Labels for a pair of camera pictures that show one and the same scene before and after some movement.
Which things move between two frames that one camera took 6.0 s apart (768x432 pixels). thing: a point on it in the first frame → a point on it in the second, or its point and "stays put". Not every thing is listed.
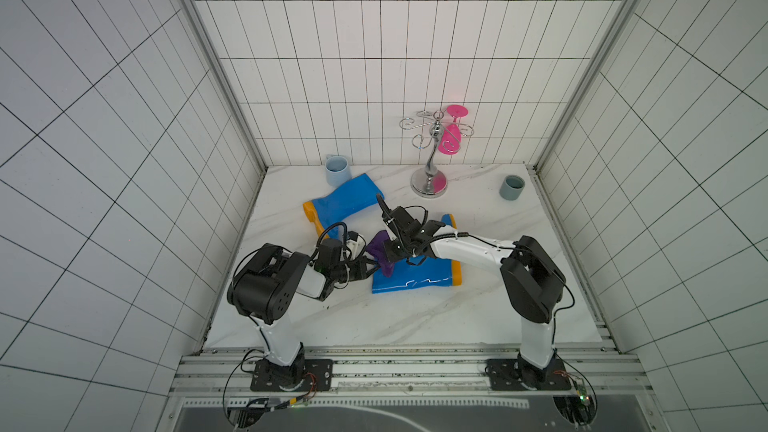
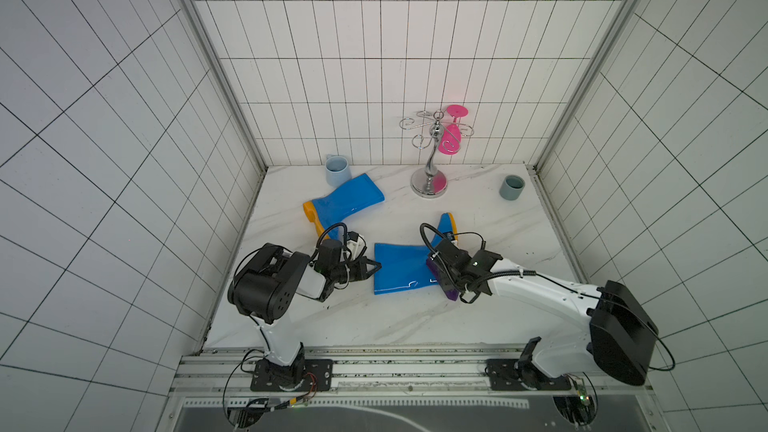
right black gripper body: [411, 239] → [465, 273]
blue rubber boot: [420, 272] stays put
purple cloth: [375, 246] → [450, 293]
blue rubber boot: [330, 210] stays put
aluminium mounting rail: [221, 376] stays put
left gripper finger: [359, 269] stays put
